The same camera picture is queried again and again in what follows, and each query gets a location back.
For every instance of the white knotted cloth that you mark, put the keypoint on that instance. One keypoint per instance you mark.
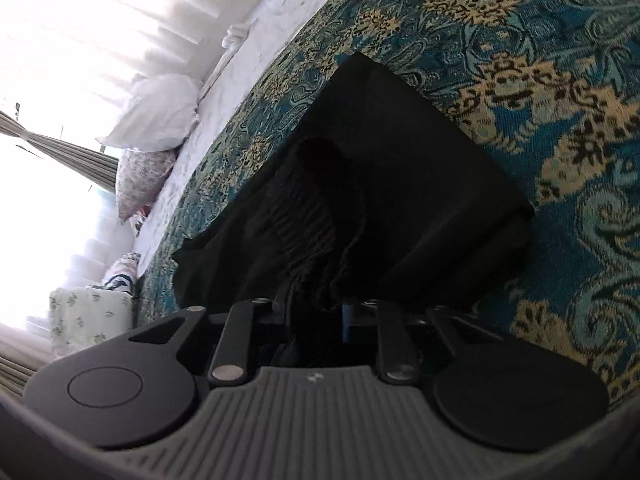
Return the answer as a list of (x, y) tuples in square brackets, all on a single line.
[(235, 36)]

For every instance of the plain white pillow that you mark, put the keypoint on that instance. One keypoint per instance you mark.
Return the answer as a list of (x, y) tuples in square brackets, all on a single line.
[(155, 115)]

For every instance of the grey floral pillow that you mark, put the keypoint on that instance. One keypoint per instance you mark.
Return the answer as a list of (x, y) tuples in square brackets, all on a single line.
[(140, 180)]

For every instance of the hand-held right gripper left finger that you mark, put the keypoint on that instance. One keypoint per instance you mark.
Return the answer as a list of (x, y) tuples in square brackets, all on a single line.
[(270, 316)]

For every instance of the white patterned cloth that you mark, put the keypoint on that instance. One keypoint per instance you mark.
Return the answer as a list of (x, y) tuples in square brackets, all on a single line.
[(120, 272)]

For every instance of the white sheer curtain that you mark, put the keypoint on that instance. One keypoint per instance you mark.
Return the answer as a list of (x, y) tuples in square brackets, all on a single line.
[(125, 20)]

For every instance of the black pants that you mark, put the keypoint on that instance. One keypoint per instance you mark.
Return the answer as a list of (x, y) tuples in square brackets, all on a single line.
[(400, 185)]

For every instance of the folded white floral quilt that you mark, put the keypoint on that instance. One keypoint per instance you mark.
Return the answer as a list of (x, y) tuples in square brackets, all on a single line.
[(85, 315)]

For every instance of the teal paisley blanket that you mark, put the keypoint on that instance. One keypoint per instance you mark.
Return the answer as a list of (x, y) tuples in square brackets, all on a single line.
[(575, 110)]

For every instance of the white bed sheet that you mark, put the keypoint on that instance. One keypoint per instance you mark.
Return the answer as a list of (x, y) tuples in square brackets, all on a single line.
[(225, 105)]

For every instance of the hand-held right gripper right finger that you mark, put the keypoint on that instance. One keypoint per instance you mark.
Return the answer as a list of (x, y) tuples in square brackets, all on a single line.
[(346, 325)]

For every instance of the red floral pillow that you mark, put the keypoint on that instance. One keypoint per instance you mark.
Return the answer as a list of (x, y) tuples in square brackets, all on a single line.
[(140, 220)]

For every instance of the green curtain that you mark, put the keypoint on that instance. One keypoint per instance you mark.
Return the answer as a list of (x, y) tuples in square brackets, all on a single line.
[(20, 365), (75, 155)]

